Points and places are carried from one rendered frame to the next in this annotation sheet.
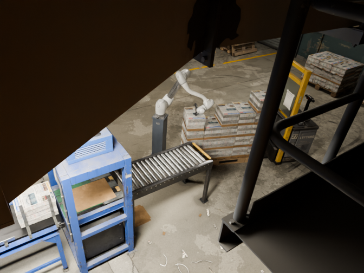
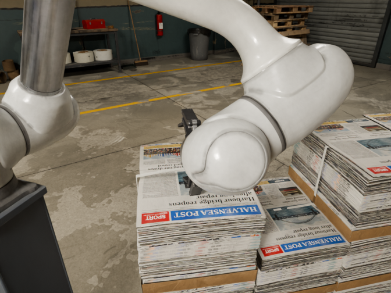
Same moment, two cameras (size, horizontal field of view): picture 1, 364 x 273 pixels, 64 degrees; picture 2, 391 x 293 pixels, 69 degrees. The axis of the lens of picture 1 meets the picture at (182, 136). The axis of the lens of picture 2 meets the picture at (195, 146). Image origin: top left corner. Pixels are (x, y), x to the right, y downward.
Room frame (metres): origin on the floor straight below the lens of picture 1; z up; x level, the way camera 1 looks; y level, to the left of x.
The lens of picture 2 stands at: (3.42, -0.23, 1.48)
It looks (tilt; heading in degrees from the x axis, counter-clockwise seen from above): 28 degrees down; 5
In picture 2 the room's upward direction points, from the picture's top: straight up
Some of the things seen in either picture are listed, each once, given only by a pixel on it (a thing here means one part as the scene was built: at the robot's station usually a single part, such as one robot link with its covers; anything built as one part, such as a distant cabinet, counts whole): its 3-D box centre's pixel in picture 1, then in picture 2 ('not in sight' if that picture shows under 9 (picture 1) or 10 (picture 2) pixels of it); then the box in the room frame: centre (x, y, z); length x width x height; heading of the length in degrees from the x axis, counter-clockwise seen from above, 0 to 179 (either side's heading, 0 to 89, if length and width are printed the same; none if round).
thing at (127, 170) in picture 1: (128, 208); not in sight; (2.24, 0.53, 0.77); 0.09 x 0.09 x 1.55; 37
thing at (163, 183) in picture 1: (172, 179); not in sight; (2.82, 0.07, 0.74); 1.34 x 0.05 x 0.12; 127
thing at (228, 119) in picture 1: (226, 115); (356, 172); (4.30, -0.72, 0.95); 0.38 x 0.29 x 0.23; 16
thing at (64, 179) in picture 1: (75, 231); not in sight; (1.88, 1.01, 0.77); 0.09 x 0.09 x 1.55; 37
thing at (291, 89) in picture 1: (287, 95); not in sight; (4.59, -1.72, 1.27); 0.57 x 0.01 x 0.65; 17
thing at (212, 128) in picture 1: (214, 141); (297, 281); (4.26, -0.59, 0.42); 1.17 x 0.39 x 0.83; 107
